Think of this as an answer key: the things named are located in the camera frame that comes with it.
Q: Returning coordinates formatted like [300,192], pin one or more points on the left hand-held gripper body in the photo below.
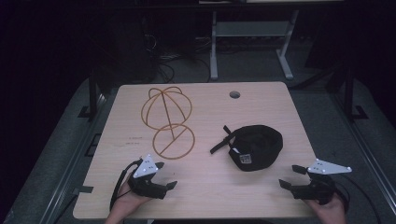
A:
[145,168]

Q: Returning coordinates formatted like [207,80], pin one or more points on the black metal post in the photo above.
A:
[92,93]
[349,93]

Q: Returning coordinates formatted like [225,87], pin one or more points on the person's right hand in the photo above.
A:
[330,211]

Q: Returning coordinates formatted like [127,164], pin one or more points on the black cap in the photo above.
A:
[258,149]

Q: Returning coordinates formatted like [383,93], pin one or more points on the grey metal table frame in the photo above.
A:
[252,29]

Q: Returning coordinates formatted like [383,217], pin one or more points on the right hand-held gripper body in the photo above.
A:
[317,190]

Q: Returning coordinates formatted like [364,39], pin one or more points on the black tape strip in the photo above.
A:
[84,189]

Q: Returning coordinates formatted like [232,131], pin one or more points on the person's left hand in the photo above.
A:
[127,203]

